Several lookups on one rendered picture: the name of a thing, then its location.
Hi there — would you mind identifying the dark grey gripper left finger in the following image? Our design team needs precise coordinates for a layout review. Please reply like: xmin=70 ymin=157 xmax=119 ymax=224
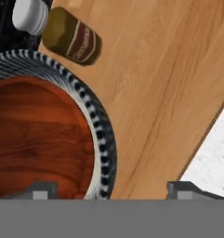
xmin=4 ymin=181 xmax=59 ymax=201

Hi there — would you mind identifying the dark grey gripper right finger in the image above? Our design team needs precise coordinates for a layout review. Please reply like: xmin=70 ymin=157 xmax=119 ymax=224
xmin=165 ymin=180 xmax=224 ymax=201

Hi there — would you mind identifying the striped bowl with brown inside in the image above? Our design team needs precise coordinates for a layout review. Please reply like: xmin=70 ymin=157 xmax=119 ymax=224
xmin=0 ymin=48 xmax=118 ymax=201

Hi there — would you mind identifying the olive brown can red label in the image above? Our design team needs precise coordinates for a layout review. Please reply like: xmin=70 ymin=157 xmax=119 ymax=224
xmin=41 ymin=7 xmax=103 ymax=67

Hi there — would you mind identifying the white cylindrical container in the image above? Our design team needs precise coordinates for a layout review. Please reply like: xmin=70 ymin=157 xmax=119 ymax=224
xmin=11 ymin=0 xmax=50 ymax=36

